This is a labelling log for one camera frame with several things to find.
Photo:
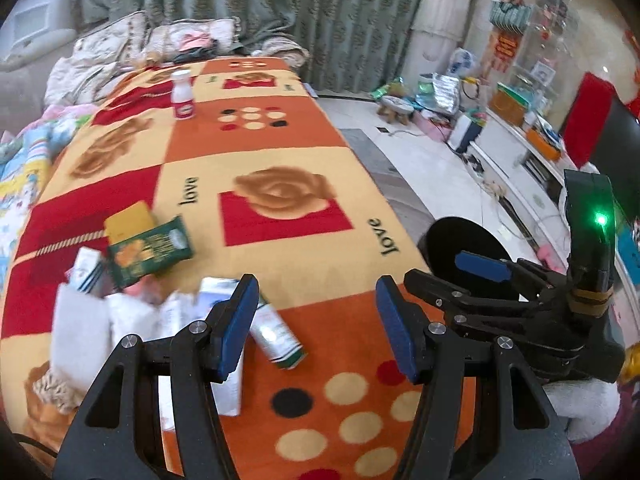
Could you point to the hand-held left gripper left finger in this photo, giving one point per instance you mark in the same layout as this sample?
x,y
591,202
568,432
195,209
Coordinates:
x,y
235,330

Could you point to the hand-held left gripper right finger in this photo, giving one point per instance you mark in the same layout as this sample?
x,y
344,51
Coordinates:
x,y
397,330

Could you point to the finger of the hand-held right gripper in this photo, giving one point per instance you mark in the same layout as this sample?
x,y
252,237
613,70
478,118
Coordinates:
x,y
482,266
450,305

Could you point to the black round bin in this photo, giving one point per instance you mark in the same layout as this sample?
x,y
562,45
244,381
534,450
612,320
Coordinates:
x,y
450,240

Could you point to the yellow sponge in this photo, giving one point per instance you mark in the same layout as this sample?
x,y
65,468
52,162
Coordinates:
x,y
127,220

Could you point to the person's right hand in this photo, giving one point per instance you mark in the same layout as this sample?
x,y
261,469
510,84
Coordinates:
x,y
582,405

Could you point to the white green striped box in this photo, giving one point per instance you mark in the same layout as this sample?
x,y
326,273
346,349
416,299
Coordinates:
x,y
277,335

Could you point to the white cardboard box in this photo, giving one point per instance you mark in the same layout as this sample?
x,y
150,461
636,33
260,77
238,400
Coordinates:
x,y
231,395

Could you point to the pink wrapper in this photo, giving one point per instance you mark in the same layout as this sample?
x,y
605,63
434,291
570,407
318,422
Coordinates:
x,y
145,290

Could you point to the white tv cabinet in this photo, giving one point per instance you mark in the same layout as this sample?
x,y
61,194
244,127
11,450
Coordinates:
x,y
520,170

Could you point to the white paper packet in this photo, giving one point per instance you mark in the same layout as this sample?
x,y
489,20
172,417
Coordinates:
x,y
132,317

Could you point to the green snack packet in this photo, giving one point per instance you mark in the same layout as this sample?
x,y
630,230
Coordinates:
x,y
150,250

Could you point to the white appliance box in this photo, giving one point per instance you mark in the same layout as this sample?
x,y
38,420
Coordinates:
x,y
465,132

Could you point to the grey floor mat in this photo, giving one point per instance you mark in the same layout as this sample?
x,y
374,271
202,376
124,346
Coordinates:
x,y
380,170

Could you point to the black television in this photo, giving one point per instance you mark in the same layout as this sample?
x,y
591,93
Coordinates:
x,y
625,150

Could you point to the white folded cloth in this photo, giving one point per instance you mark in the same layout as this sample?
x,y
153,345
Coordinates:
x,y
80,330

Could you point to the white blue box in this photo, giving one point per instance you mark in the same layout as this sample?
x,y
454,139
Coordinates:
x,y
87,270

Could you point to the silver foil bag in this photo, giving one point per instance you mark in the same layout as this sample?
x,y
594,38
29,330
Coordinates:
x,y
445,91

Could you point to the small wooden stool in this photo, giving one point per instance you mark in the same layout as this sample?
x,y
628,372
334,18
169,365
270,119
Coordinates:
x,y
395,107

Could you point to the red cloth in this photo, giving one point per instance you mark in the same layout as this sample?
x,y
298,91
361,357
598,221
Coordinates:
x,y
587,115

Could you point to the green foil bag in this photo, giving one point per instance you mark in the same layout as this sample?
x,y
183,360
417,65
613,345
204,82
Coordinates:
x,y
385,90

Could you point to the orange red printed blanket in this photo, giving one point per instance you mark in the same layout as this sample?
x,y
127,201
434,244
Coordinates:
x,y
300,125

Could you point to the white bottle pink label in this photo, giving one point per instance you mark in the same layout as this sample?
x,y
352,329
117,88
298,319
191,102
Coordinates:
x,y
183,102

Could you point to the glass display cabinet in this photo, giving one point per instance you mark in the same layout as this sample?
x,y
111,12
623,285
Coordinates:
x,y
545,35

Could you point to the white paper sheet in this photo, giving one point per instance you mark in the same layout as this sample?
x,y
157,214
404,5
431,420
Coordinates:
x,y
310,91

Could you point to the cream lace cover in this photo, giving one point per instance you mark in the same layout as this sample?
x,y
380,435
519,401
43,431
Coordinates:
x,y
445,20

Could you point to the colourful cartoon quilt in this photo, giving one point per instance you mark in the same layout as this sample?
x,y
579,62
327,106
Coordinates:
x,y
25,160

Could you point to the dark cloth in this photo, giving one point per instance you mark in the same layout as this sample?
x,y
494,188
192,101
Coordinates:
x,y
195,53

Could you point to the pink cloth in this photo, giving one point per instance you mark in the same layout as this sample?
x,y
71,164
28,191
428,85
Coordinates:
x,y
196,40

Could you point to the cream bedding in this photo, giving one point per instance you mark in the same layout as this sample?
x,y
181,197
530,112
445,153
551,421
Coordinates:
x,y
80,77

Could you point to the cream embroidered pillow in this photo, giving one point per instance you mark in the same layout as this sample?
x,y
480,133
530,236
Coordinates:
x,y
112,40
165,35

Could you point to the green patterned curtain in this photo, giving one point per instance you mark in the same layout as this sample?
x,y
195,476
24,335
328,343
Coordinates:
x,y
300,15

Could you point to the grey tufted sofa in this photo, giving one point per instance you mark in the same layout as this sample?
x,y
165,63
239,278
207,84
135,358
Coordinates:
x,y
30,25

